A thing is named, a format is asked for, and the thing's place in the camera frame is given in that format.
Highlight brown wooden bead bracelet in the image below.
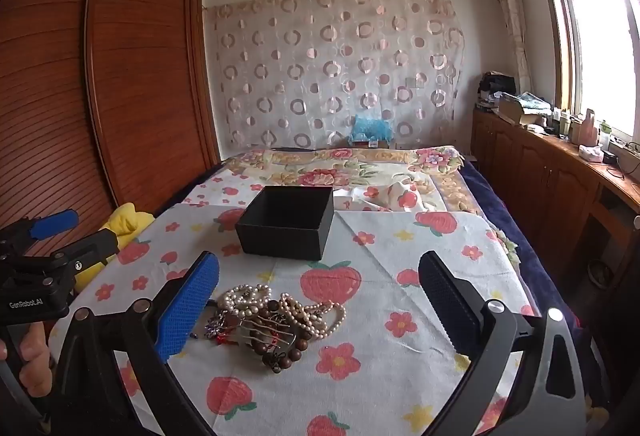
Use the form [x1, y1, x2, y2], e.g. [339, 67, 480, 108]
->
[250, 298, 312, 374]

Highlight open cardboard box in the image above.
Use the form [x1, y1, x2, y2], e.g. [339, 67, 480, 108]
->
[497, 92, 551, 124]

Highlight person's left hand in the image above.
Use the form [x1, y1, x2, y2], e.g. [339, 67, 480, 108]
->
[19, 321, 53, 399]

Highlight purple rhinestone brooch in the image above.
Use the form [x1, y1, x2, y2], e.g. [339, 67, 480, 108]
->
[204, 311, 236, 342]

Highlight pile of dark clothes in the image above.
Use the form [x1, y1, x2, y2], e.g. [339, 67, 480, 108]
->
[477, 72, 516, 106]

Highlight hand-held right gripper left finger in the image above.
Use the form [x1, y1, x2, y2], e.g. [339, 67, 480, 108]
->
[50, 250, 221, 436]

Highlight dark blue bed cover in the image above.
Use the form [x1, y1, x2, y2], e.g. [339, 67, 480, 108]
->
[460, 161, 626, 367]

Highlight pale window curtain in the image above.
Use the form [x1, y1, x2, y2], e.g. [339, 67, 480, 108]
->
[482, 0, 531, 81]

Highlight black cardboard box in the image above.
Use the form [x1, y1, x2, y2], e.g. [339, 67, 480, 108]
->
[235, 186, 335, 261]

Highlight wooden framed window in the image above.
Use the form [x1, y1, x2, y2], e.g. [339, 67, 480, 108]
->
[530, 0, 640, 141]

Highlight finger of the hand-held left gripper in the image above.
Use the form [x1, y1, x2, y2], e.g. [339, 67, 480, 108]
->
[0, 210, 80, 263]
[30, 229, 120, 287]

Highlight brown wooden wardrobe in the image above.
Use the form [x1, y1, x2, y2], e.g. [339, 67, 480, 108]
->
[0, 0, 221, 237]

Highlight floral blanket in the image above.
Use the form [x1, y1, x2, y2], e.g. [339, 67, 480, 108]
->
[220, 146, 481, 217]

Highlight pearl necklace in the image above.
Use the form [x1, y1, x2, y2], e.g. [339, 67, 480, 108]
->
[220, 285, 347, 342]

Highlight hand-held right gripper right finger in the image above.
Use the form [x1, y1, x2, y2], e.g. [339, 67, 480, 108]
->
[415, 250, 601, 436]

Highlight long wooden cabinet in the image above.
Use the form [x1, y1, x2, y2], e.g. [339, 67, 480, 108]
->
[470, 108, 640, 297]

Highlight circle patterned sheer curtain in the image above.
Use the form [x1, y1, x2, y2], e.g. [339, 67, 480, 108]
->
[202, 0, 466, 154]

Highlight yellow plush toy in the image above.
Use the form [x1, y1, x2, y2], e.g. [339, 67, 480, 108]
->
[75, 203, 153, 291]

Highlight items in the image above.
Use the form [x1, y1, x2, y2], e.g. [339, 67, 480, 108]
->
[235, 316, 292, 353]

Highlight blue plastic bag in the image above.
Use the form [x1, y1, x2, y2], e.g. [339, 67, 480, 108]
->
[350, 114, 392, 141]

